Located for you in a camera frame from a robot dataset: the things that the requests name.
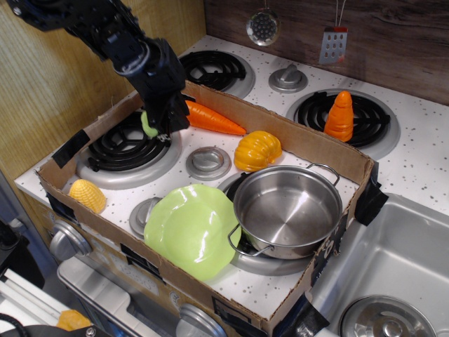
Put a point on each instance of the back grey stove knob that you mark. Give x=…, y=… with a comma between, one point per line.
x=288, y=80

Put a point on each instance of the sink drain strainer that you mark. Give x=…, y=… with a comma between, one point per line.
x=383, y=316

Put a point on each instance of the cardboard fence box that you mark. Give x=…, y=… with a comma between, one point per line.
x=300, y=142

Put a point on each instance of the middle oven front knob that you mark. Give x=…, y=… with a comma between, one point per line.
x=196, y=323

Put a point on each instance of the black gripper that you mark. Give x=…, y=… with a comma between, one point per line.
x=158, y=76

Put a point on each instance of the orange toy bottom left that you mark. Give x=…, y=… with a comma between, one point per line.
x=71, y=320

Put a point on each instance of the green plastic plate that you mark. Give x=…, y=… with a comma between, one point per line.
x=195, y=228

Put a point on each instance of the orange toy pumpkin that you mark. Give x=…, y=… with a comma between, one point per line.
x=256, y=151

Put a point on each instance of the hanging metal spatula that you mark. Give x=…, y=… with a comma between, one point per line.
x=334, y=41

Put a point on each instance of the coil burner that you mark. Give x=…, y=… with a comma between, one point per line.
x=220, y=71
x=261, y=264
x=376, y=128
x=125, y=157

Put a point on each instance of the back right coil burner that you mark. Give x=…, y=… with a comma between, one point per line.
x=376, y=128

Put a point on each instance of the front right coil burner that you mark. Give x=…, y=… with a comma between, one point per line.
x=261, y=264

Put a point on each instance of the centre grey stove knob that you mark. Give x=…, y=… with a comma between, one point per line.
x=208, y=163

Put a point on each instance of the yellow toy corn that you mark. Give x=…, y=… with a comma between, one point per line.
x=88, y=194

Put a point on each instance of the orange toy carrot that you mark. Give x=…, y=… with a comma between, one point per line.
x=204, y=117

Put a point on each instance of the stainless steel pan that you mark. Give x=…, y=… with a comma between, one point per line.
x=286, y=211

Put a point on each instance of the hanging round strainer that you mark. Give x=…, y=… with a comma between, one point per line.
x=263, y=26

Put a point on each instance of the oven knob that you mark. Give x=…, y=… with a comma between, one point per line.
x=67, y=242
x=196, y=323

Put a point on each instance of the front grey stove knob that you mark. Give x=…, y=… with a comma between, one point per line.
x=140, y=215

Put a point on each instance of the orange toy cone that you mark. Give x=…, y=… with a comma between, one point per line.
x=340, y=120

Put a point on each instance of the green toy broccoli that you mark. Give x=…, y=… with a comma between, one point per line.
x=149, y=131

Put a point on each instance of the back left coil burner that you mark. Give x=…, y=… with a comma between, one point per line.
x=220, y=71

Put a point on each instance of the front left coil burner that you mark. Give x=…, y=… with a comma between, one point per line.
x=125, y=157

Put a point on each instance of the steel sink basin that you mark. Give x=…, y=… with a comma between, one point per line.
x=402, y=253

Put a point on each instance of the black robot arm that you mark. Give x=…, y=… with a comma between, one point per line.
x=112, y=32

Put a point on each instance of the grey stove knob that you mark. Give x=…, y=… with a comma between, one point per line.
x=288, y=80
x=140, y=215
x=208, y=163

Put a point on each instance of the grey oven door handle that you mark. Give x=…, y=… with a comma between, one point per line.
x=115, y=306

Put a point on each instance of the left oven front knob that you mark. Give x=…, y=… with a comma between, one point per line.
x=67, y=242

